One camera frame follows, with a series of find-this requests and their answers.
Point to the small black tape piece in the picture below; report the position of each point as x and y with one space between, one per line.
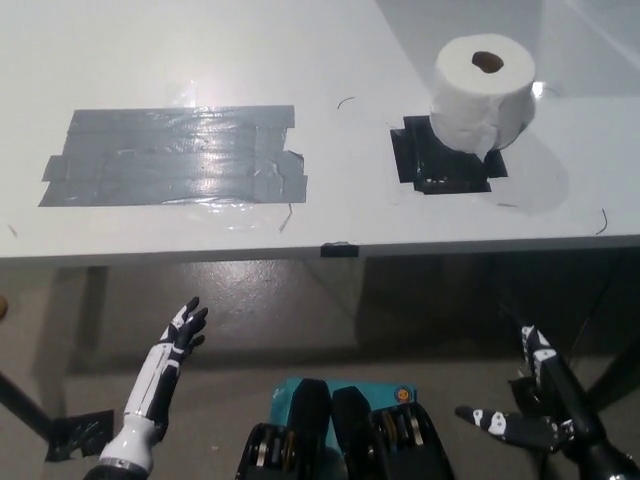
340 249

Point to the grey duct tape patch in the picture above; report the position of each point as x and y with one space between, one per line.
170 155

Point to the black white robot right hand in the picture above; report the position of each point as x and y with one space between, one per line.
530 430

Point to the grey upright table leg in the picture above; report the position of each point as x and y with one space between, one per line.
95 310

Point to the white toilet paper roll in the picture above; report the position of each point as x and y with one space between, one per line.
465 110

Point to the black tape square patch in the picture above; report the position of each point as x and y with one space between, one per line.
430 165

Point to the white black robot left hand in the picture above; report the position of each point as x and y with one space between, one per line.
180 340

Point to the black slanted table leg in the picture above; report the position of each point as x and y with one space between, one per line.
617 372
25 402

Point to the black floor tape patch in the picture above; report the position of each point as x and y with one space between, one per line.
522 395
80 435

